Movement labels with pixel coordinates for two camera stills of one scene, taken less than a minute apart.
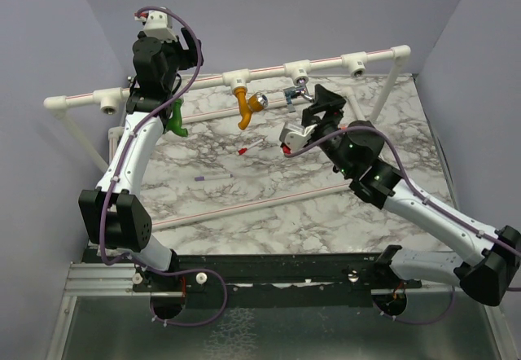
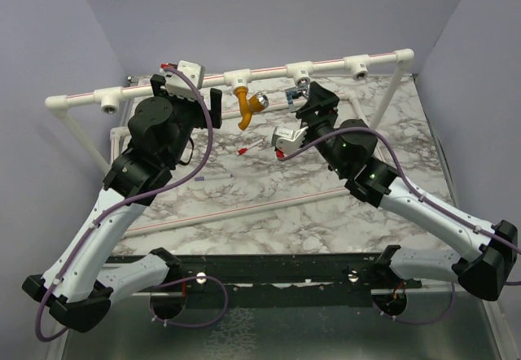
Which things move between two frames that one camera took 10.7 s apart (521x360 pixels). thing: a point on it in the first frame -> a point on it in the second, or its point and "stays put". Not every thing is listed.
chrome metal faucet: [291, 93] stays put
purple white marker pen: [213, 177] stays put
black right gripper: [325, 100] stays put
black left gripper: [190, 59] -> [159, 82]
